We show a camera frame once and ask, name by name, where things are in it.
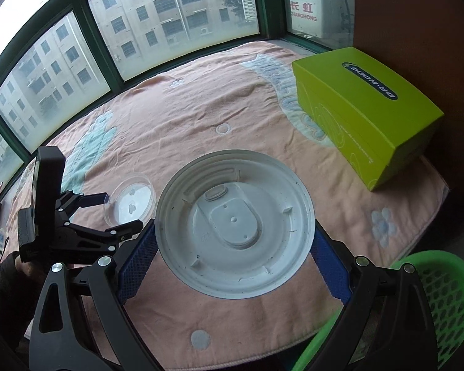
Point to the green cardboard box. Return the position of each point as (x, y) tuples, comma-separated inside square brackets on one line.
[(352, 96)]

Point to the brown wooden cabinet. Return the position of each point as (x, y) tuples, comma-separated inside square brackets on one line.
[(429, 27)]

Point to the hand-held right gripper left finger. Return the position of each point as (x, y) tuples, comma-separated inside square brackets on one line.
[(137, 262)]

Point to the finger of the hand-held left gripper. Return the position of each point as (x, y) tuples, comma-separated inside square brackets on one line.
[(81, 199), (100, 239)]

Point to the pink printed blanket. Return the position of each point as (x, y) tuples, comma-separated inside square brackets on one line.
[(216, 104)]

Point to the white labelled air conditioner unit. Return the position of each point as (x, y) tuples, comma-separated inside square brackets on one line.
[(332, 4)]

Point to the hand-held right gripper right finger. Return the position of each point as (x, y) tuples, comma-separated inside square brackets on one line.
[(330, 266)]

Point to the person's left forearm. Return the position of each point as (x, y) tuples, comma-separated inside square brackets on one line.
[(4, 282)]

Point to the white remote control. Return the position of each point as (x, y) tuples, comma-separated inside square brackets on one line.
[(0, 237)]

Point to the apartment building outside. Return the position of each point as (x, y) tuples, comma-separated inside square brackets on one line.
[(158, 7)]

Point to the green plastic basket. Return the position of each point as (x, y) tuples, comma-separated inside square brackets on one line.
[(448, 297)]

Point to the green window frame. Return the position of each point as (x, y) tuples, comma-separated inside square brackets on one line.
[(96, 46)]

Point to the white round plastic lid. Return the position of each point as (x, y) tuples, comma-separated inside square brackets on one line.
[(236, 224)]

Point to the clear round plastic lid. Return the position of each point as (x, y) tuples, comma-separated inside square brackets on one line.
[(133, 197)]

